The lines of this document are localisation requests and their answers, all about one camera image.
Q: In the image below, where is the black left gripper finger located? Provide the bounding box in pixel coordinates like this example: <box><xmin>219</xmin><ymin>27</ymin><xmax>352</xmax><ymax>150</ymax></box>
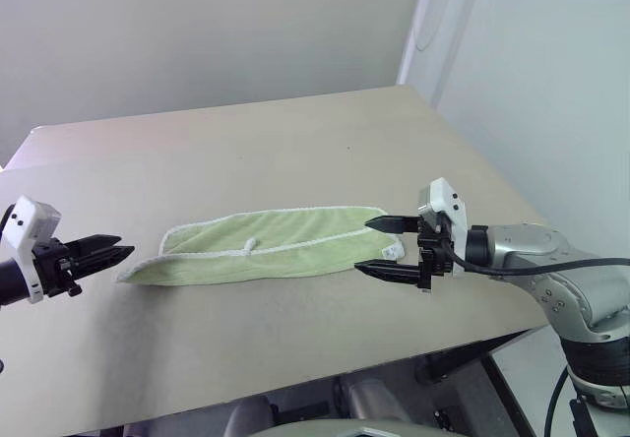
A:
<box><xmin>64</xmin><ymin>233</ymin><xmax>123</xmax><ymax>258</ymax></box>
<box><xmin>73</xmin><ymin>245</ymin><xmax>137</xmax><ymax>278</ymax></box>

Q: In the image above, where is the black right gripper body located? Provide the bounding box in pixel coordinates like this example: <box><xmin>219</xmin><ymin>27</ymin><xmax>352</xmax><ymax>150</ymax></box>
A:
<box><xmin>415</xmin><ymin>213</ymin><xmax>455</xmax><ymax>295</ymax></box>

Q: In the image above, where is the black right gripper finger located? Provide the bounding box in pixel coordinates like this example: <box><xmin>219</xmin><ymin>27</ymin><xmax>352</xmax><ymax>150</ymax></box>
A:
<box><xmin>363</xmin><ymin>215</ymin><xmax>422</xmax><ymax>235</ymax></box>
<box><xmin>353</xmin><ymin>259</ymin><xmax>423</xmax><ymax>288</ymax></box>

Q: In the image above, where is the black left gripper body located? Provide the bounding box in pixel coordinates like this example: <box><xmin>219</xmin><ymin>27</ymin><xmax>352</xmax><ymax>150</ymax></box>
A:
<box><xmin>32</xmin><ymin>236</ymin><xmax>84</xmax><ymax>298</ymax></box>

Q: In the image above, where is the green towel with white trim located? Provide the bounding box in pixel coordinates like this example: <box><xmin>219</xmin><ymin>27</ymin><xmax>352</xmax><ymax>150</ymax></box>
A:
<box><xmin>115</xmin><ymin>204</ymin><xmax>406</xmax><ymax>286</ymax></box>

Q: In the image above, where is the grey rounded shape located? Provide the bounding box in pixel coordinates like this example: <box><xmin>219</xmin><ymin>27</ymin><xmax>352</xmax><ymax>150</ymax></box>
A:
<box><xmin>223</xmin><ymin>397</ymin><xmax>282</xmax><ymax>437</ymax></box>

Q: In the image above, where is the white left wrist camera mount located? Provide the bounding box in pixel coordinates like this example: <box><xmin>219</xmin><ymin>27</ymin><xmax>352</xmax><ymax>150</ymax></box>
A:
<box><xmin>0</xmin><ymin>195</ymin><xmax>63</xmax><ymax>306</ymax></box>

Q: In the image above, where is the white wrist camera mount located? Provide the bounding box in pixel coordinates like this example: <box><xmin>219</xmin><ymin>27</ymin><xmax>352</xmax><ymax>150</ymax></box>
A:
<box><xmin>0</xmin><ymin>195</ymin><xmax>63</xmax><ymax>306</ymax></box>
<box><xmin>417</xmin><ymin>176</ymin><xmax>470</xmax><ymax>277</ymax></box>

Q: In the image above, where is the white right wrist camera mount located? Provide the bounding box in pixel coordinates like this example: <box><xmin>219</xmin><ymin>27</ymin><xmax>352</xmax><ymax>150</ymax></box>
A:
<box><xmin>417</xmin><ymin>176</ymin><xmax>470</xmax><ymax>277</ymax></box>

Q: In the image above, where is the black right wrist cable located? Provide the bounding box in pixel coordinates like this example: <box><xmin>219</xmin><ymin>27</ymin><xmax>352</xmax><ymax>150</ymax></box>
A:
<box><xmin>441</xmin><ymin>238</ymin><xmax>630</xmax><ymax>277</ymax></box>

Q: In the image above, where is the black table frame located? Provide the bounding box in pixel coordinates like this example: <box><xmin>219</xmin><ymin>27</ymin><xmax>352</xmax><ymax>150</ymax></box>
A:
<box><xmin>415</xmin><ymin>329</ymin><xmax>542</xmax><ymax>437</ymax></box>

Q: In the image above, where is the white wall cord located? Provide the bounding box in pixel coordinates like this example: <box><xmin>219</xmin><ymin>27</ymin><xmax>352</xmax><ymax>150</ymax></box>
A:
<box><xmin>414</xmin><ymin>0</ymin><xmax>457</xmax><ymax>53</ymax></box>

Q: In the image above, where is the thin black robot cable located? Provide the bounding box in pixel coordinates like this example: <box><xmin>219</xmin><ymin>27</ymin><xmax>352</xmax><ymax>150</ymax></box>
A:
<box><xmin>542</xmin><ymin>364</ymin><xmax>573</xmax><ymax>437</ymax></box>

